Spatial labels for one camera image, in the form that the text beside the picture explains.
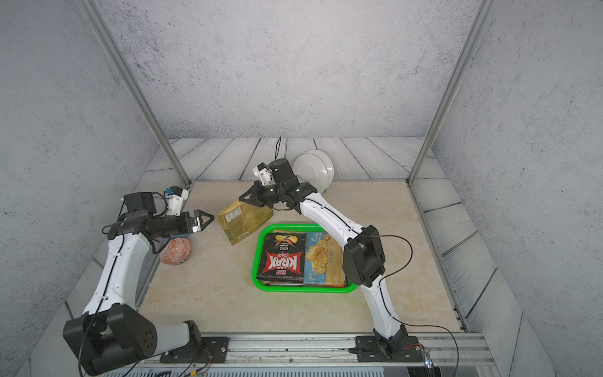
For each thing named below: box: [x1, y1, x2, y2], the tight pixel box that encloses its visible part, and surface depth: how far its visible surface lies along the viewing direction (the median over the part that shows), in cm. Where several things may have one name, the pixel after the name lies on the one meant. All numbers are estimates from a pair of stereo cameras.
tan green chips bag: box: [216, 200, 275, 246], surface depth 89 cm
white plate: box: [292, 149, 335, 194], surface depth 106 cm
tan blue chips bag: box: [303, 230, 347, 287], surface depth 84 cm
